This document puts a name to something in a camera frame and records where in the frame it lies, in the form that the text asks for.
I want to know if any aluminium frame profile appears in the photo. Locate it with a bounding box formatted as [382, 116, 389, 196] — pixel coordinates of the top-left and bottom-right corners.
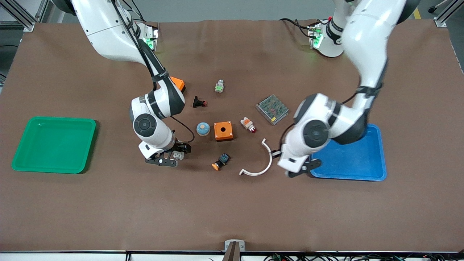
[428, 0, 464, 28]
[0, 0, 49, 32]

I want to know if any green plastic tray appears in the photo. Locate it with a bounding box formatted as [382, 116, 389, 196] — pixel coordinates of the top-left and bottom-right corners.
[11, 116, 97, 174]

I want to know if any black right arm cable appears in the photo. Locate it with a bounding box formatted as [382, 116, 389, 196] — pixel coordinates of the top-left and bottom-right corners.
[111, 0, 195, 144]

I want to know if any blue plastic tray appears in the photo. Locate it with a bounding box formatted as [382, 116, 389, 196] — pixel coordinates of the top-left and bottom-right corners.
[309, 123, 387, 181]

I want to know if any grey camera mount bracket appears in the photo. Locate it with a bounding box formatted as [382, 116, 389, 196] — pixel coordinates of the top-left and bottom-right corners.
[224, 240, 245, 261]

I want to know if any metal mesh power supply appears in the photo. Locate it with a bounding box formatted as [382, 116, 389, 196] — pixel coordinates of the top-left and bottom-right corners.
[256, 94, 290, 126]

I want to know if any orange box with black base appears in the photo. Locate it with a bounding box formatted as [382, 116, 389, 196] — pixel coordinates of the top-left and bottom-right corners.
[170, 76, 186, 94]

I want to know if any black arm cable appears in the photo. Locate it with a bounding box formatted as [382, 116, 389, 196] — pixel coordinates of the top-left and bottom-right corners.
[271, 85, 374, 158]
[111, 0, 195, 144]

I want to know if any orange button blue black switch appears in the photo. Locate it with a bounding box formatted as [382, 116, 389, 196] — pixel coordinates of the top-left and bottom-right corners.
[211, 153, 230, 171]

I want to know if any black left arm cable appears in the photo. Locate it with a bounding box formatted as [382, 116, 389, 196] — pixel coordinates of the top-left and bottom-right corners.
[271, 85, 374, 158]

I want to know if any brown table cover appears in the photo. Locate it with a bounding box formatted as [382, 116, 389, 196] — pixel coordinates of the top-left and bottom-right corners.
[0, 19, 464, 253]

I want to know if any red lamp orange white body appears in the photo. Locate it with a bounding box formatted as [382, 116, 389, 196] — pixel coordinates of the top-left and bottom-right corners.
[240, 117, 257, 134]

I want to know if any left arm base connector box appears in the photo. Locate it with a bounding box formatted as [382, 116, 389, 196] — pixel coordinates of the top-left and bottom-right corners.
[307, 23, 324, 50]

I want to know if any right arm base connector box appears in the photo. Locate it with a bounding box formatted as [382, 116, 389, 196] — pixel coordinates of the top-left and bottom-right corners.
[143, 22, 159, 51]

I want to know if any black left base cable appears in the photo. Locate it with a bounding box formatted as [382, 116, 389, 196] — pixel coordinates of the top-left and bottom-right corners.
[278, 17, 333, 38]

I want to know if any large white arc clamp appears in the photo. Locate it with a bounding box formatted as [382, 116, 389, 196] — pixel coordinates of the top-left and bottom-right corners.
[239, 138, 281, 177]

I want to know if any all orange button box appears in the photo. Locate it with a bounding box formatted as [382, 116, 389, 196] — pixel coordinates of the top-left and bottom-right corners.
[214, 121, 234, 142]

